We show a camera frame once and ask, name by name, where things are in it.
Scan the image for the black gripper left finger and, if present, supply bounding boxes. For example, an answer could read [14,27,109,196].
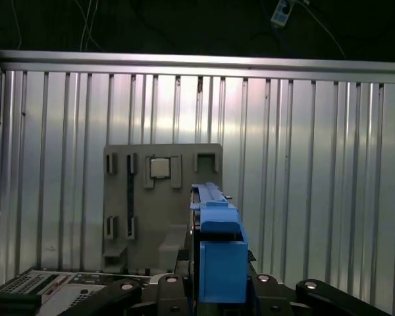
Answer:
[61,275,194,316]

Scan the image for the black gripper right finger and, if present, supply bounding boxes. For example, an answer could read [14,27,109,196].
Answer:
[249,273,393,316]

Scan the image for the hard disk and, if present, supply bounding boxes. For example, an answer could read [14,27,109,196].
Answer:
[176,182,259,316]

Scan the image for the grey parts rack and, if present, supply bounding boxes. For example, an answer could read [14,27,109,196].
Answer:
[101,143,224,276]

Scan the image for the open metal PC case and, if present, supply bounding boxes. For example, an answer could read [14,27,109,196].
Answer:
[0,268,152,316]

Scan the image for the silver CPU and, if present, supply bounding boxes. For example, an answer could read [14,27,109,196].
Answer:
[150,157,171,178]

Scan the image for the white power strip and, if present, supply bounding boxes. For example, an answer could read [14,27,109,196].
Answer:
[270,0,296,29]

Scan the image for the white hanging cable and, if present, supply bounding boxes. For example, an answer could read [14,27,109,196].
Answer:
[80,0,101,52]

